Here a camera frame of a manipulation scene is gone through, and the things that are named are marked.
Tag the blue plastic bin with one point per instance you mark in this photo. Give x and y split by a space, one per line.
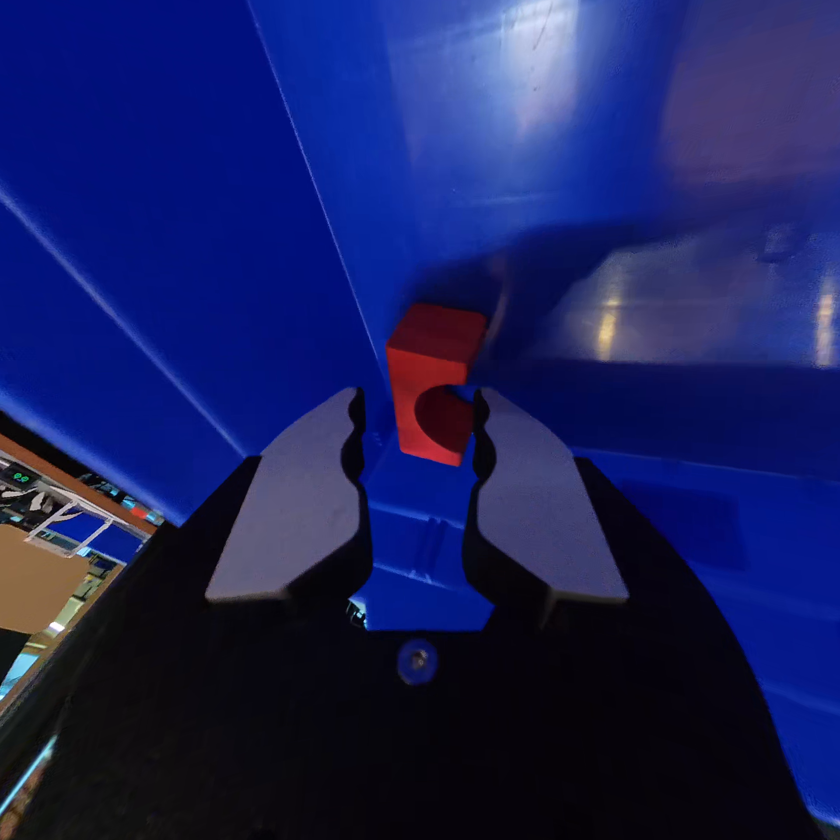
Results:
197 197

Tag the red wooden arch block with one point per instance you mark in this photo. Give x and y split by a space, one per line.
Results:
426 348

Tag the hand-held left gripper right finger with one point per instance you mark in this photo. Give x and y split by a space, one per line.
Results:
544 512

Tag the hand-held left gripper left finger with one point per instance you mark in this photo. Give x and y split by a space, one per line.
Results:
282 512

